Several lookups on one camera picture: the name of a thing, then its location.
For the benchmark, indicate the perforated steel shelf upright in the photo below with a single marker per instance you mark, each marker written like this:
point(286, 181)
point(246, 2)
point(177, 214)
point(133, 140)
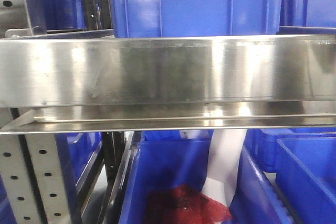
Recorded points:
point(38, 177)

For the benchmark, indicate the blue crate upper left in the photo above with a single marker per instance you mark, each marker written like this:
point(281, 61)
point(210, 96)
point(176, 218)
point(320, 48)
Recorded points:
point(63, 14)

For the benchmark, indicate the blue crate upper right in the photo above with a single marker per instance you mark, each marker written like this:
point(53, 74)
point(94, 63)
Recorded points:
point(308, 13)

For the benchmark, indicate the stainless steel shelf beam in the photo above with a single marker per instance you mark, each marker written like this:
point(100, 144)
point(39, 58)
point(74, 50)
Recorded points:
point(88, 83)

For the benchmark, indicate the blue bin lower left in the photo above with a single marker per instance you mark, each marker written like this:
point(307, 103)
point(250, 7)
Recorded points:
point(81, 147)

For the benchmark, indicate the red mesh cloth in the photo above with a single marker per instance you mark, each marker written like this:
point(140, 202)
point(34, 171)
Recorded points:
point(184, 204)

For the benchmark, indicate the blue bin lower right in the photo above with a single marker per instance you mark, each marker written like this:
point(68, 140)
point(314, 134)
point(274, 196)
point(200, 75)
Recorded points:
point(303, 160)

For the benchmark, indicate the blue bin with red cloth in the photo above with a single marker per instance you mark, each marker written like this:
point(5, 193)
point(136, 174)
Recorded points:
point(165, 164)

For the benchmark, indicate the blue crate on upper shelf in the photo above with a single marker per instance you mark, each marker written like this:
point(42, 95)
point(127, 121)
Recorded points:
point(189, 18)

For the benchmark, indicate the white paper sheet in bin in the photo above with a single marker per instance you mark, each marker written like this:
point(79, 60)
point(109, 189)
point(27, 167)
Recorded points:
point(222, 166)

